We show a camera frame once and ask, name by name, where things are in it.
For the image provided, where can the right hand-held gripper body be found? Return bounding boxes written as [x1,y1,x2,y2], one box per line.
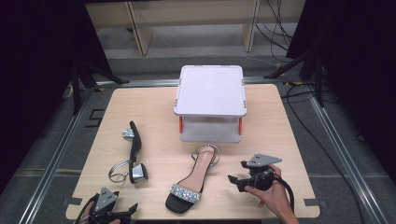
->
[241,153,283,191]

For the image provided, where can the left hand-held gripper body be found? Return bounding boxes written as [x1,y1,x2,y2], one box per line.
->
[90,187,132,224]

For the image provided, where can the black silver high-heel sandal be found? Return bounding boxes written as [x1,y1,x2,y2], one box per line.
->
[164,144,221,215]
[107,120,149,185]

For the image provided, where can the person's left hand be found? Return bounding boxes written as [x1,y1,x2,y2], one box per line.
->
[78,201,121,224]

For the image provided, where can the person's right hand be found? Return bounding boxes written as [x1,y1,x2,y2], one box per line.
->
[244,164,296,218]

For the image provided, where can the black metal stand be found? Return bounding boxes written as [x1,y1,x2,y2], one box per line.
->
[263,46,326,108]
[69,57,131,116]

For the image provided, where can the dark curtain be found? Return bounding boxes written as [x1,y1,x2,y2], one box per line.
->
[286,0,396,178]
[0,0,114,190]

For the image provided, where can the beige wooden furniture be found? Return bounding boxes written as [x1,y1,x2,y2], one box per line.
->
[84,0,306,57]

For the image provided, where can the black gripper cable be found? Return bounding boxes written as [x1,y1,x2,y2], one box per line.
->
[273,174,296,214]
[74,195,94,224]

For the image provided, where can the metal floor rail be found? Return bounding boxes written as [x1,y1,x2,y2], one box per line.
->
[95,76,289,88]
[18,87,96,224]
[306,88,391,224]

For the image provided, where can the long black floor cable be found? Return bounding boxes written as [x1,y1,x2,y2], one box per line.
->
[280,83,366,224]

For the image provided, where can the bundle of black cables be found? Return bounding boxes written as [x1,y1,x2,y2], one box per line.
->
[255,0,294,63]

